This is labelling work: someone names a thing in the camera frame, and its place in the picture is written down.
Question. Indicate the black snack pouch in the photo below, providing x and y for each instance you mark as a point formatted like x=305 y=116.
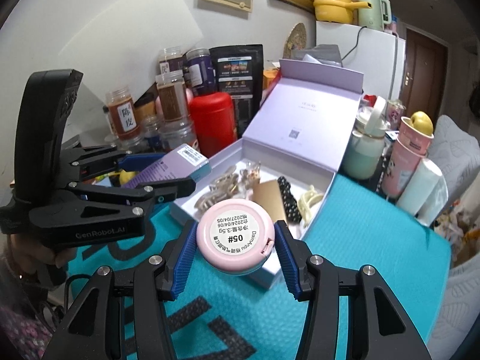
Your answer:
x=239 y=73

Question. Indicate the yellow pot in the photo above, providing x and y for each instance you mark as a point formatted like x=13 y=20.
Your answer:
x=338 y=11

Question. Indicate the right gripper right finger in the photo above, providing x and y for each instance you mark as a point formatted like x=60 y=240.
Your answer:
x=292 y=262

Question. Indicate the person's left hand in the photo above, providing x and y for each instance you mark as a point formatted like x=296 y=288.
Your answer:
x=29 y=254

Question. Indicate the small lavender box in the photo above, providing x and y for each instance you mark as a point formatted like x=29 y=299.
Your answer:
x=182 y=162

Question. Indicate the mint thermos white handle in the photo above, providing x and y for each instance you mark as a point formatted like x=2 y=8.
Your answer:
x=366 y=143

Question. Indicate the red canister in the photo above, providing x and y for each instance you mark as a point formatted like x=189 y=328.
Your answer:
x=214 y=122

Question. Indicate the yellow apple in cup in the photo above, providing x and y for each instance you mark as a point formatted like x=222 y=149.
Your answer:
x=422 y=123

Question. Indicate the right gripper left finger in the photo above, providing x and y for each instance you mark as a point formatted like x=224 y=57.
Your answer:
x=94 y=326

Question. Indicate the silver wavy hair claw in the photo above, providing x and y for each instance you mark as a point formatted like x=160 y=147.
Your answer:
x=222 y=188

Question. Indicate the white tissue pack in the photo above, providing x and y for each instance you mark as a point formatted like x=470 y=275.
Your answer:
x=426 y=194

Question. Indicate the cream hair claw clip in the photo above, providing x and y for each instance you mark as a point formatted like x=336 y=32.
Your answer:
x=306 y=202

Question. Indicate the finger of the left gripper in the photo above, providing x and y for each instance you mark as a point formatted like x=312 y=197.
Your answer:
x=163 y=191
x=90 y=162

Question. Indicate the mint green kettle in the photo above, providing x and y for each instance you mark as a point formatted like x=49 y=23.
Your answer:
x=376 y=16

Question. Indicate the open lavender gift box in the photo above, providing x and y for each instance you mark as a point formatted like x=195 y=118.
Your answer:
x=300 y=132

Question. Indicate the black beaded scrunchie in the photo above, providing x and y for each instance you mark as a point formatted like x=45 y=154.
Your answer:
x=289 y=202

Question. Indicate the pink panda cups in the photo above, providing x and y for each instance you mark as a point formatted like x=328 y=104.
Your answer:
x=408 y=150

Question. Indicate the teal bubble mailer mat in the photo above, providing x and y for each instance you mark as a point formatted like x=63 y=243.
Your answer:
x=222 y=316

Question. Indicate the dark jar chinese label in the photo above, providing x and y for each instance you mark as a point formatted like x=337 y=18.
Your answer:
x=170 y=60

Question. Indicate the round pink compact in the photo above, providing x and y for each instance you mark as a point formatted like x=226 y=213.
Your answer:
x=235 y=236

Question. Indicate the tall brown spice jar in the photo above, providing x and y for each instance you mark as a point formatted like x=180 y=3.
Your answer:
x=120 y=105

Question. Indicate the white refrigerator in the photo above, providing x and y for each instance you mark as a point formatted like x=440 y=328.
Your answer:
x=379 y=56

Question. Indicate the gold rectangular box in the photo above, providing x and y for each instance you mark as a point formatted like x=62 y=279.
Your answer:
x=268 y=195

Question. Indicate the clear bear charm hair clip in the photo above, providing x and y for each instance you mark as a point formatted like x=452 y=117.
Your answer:
x=250 y=175

